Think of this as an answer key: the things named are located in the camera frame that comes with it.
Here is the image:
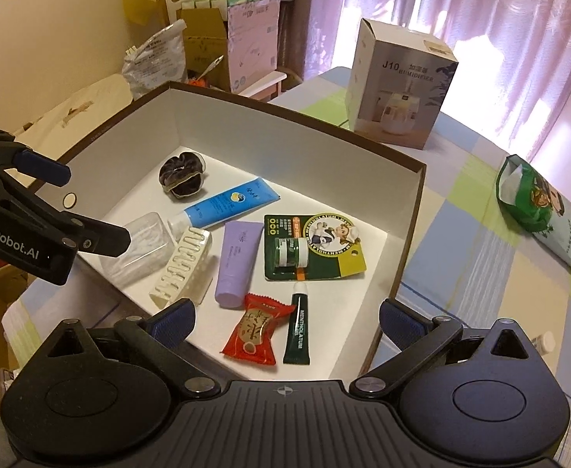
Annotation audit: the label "cream plastic hair claw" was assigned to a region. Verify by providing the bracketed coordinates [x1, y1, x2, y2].
[149, 227, 214, 310]

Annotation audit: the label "red candy wrapper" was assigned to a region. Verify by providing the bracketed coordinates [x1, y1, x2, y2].
[221, 294, 295, 367]

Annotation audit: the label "dark velvet hair scrunchie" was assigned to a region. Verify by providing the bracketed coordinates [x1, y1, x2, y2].
[159, 151, 206, 200]

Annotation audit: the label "dark green small tube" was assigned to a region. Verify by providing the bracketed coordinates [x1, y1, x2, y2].
[283, 281, 311, 365]

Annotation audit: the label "small white bottle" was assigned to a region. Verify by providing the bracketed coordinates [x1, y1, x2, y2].
[530, 331, 556, 356]

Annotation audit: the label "purple cream tube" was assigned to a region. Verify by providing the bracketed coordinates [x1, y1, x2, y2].
[214, 221, 263, 308]

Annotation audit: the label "green carded balm jar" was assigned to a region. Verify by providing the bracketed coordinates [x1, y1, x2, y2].
[264, 213, 367, 281]

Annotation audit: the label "blue cream tube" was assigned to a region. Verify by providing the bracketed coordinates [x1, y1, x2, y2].
[168, 177, 280, 241]

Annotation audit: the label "brown cardboard storage box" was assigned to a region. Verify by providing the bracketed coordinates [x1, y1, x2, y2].
[37, 85, 426, 381]

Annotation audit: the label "green snack bag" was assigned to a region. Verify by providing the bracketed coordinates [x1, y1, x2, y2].
[495, 154, 571, 267]

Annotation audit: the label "brown cardboard carton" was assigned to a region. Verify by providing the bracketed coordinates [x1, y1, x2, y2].
[180, 9, 230, 92]

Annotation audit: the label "white humidifier box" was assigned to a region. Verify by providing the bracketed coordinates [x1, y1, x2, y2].
[346, 19, 459, 149]

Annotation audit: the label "pink cardboard box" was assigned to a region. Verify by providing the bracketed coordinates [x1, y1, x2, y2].
[227, 0, 280, 94]

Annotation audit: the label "purple curtain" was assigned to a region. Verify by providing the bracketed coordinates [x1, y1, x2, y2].
[302, 0, 571, 160]

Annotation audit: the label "orange handled scissors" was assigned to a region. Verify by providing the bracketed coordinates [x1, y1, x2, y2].
[188, 55, 224, 88]

